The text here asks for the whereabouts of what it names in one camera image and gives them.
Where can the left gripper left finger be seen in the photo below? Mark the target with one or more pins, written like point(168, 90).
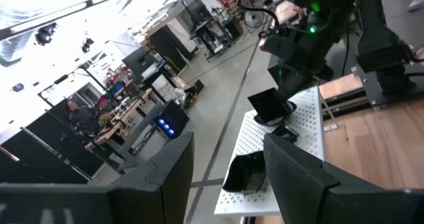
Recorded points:
point(149, 197)

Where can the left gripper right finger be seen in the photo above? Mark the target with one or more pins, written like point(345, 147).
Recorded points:
point(298, 191)

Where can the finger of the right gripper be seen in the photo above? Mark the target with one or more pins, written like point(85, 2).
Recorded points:
point(321, 75)
point(296, 86)

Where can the black leaf-shaped mini plate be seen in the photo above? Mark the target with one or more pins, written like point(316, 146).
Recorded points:
point(271, 123)

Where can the black wavy square mini plate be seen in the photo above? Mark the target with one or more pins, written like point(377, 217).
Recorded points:
point(243, 172)

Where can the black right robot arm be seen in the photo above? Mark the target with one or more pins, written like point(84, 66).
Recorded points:
point(381, 45)

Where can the white perforated metal shelf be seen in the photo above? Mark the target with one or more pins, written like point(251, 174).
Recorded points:
point(308, 124)

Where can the round floor fan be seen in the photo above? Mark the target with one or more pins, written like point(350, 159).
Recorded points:
point(254, 18)

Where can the computer tower blue lights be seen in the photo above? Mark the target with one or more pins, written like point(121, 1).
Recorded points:
point(175, 118)

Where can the small potted plant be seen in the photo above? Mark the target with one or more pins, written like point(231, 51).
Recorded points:
point(105, 121)

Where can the black standing desk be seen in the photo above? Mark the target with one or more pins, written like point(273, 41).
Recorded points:
point(212, 28)

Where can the wooden top workbench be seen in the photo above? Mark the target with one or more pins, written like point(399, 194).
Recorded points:
point(130, 109)

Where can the person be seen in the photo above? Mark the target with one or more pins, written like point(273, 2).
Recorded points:
point(83, 116)

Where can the person's shoe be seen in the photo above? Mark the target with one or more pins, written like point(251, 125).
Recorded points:
point(416, 2)

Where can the black cabinet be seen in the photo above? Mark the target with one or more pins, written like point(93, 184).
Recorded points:
point(174, 48)

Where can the black desk monitor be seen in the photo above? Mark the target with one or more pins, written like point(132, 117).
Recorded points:
point(139, 60)

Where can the black ceiling spotlight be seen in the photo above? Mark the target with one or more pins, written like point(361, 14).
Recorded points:
point(45, 34)
point(87, 45)

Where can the long ceiling light bar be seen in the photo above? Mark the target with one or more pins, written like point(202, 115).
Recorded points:
point(66, 13)

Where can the black aluminium rig frame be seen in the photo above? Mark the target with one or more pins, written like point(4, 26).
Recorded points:
point(344, 99)

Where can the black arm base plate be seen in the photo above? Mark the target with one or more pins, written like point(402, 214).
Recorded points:
point(367, 85)

